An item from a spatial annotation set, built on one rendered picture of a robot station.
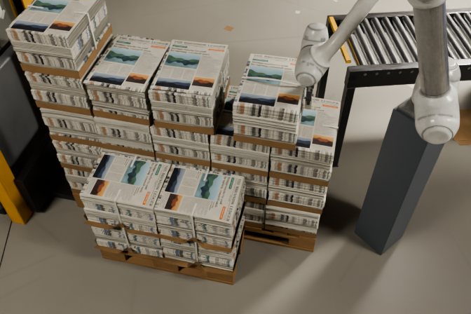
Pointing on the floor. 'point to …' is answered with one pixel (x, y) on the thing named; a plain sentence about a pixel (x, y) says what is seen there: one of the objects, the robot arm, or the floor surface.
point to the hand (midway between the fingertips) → (308, 102)
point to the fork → (62, 190)
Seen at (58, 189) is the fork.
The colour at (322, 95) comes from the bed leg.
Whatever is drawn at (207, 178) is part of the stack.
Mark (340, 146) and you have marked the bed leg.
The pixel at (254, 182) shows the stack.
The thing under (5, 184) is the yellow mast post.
